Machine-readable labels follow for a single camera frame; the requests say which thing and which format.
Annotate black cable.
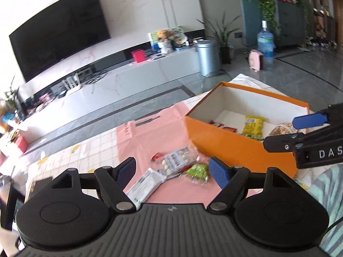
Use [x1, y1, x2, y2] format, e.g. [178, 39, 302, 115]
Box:
[322, 214, 343, 237]

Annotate green snack packet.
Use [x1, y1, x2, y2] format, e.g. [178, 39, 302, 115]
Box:
[179, 163, 210, 184]

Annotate blue water jug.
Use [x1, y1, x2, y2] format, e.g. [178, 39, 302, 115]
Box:
[257, 21, 274, 65]

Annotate pink sheet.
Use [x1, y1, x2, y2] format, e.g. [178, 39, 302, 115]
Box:
[116, 102, 255, 204]

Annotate thin leaf potted plant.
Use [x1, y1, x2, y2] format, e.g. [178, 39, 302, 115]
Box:
[4, 76, 20, 111]

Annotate tall leaf plant black pot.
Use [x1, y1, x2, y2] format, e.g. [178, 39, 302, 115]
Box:
[197, 13, 242, 65]

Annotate green picture card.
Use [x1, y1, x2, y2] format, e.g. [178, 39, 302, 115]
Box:
[149, 27, 183, 49]

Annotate person's striped teal clothing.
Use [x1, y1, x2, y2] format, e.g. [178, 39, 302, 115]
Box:
[307, 163, 343, 257]

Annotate clear packet of white candies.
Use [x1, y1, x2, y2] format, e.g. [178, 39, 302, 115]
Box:
[160, 146, 200, 178]

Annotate beige peanut packet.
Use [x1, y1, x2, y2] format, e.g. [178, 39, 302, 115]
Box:
[268, 123, 299, 137]

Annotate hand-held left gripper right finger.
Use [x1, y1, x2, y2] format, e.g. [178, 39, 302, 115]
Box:
[207, 157, 295, 212]

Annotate pink space heater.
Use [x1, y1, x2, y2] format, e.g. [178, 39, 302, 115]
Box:
[248, 49, 265, 72]

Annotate orange cardboard box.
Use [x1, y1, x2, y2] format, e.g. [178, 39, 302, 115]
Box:
[184, 82, 310, 178]

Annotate silver trash can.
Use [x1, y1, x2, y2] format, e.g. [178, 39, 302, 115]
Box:
[194, 39, 221, 77]

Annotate white packet with black print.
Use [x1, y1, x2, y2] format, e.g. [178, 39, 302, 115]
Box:
[125, 167, 167, 211]

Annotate shoe rack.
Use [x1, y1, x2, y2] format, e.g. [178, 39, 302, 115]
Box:
[305, 5, 338, 49]

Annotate black cables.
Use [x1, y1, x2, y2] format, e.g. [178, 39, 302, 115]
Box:
[86, 70, 108, 82]

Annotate red storage box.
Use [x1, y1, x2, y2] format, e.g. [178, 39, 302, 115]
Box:
[11, 135, 28, 154]

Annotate brown teddy bear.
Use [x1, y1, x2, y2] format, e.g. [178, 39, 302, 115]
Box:
[157, 29, 171, 42]

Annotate white router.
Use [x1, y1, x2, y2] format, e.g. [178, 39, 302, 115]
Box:
[63, 76, 82, 93]

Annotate black curved television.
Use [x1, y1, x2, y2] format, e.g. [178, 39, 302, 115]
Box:
[9, 0, 111, 83]

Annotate yellow snack packet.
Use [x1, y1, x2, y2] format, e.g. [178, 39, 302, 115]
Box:
[242, 116, 266, 141]

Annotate grey cabinet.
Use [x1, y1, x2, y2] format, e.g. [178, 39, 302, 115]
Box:
[275, 0, 307, 49]

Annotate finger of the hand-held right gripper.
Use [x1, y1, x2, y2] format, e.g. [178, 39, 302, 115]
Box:
[263, 124, 343, 154]
[292, 104, 343, 129]

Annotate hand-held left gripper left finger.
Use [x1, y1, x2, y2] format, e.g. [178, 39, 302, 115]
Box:
[51, 157, 138, 212]

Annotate white marble television console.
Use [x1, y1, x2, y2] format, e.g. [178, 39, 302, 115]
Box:
[15, 45, 205, 150]

